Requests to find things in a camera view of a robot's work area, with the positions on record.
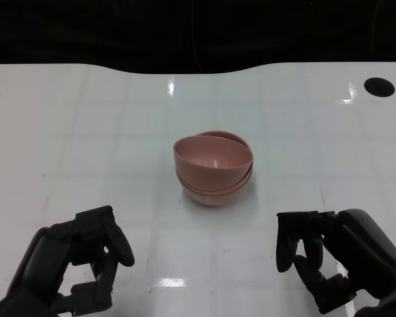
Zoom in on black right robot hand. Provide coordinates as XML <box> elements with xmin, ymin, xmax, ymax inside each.
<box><xmin>275</xmin><ymin>208</ymin><xmax>396</xmax><ymax>314</ymax></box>

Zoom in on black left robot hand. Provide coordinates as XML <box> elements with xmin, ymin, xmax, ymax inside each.
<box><xmin>6</xmin><ymin>205</ymin><xmax>135</xmax><ymax>317</ymax></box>

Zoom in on pink plastic bowl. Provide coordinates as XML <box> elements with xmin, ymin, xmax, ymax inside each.
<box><xmin>181</xmin><ymin>180</ymin><xmax>252</xmax><ymax>208</ymax></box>
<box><xmin>175</xmin><ymin>131</ymin><xmax>254</xmax><ymax>195</ymax></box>
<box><xmin>173</xmin><ymin>135</ymin><xmax>253</xmax><ymax>190</ymax></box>

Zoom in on black round table grommet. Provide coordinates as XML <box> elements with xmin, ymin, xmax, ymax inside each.
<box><xmin>364</xmin><ymin>77</ymin><xmax>396</xmax><ymax>98</ymax></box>

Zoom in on black backdrop cloth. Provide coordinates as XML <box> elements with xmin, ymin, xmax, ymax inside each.
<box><xmin>0</xmin><ymin>0</ymin><xmax>396</xmax><ymax>75</ymax></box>

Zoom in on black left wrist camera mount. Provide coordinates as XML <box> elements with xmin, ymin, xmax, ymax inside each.
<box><xmin>0</xmin><ymin>290</ymin><xmax>53</xmax><ymax>317</ymax></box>

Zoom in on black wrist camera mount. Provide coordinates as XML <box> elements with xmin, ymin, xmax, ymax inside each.
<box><xmin>354</xmin><ymin>285</ymin><xmax>396</xmax><ymax>317</ymax></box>
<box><xmin>0</xmin><ymin>290</ymin><xmax>53</xmax><ymax>317</ymax></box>

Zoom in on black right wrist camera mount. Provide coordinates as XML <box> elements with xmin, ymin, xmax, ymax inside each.
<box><xmin>354</xmin><ymin>285</ymin><xmax>396</xmax><ymax>317</ymax></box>

